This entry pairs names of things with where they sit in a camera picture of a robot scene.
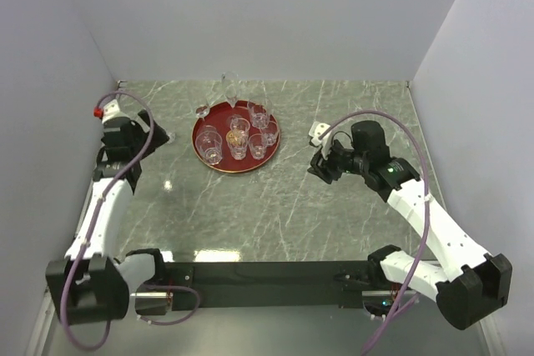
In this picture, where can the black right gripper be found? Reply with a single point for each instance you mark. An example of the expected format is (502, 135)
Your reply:
(320, 166)

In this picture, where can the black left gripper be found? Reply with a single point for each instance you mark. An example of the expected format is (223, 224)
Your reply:
(158, 137)

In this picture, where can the clear faceted tumbler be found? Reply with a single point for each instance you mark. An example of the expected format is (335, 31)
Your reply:
(209, 145)
(259, 112)

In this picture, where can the clear stemmed wine glass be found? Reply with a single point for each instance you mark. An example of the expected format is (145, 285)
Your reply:
(202, 110)

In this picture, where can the tall clear champagne flute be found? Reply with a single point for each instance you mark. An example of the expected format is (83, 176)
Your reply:
(231, 87)

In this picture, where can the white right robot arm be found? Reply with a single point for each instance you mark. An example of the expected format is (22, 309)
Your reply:
(468, 283)

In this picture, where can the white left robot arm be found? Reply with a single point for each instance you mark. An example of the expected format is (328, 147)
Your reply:
(86, 285)

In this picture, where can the red round lacquer tray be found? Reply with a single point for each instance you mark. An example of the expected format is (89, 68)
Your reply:
(219, 117)

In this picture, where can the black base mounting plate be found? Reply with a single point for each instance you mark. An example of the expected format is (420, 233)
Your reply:
(273, 284)

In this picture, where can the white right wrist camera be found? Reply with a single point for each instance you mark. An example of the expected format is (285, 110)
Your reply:
(319, 139)

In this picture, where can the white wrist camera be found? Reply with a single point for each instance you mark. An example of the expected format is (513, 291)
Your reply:
(319, 139)
(109, 111)

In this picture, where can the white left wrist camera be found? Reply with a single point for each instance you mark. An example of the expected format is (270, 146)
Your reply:
(109, 111)

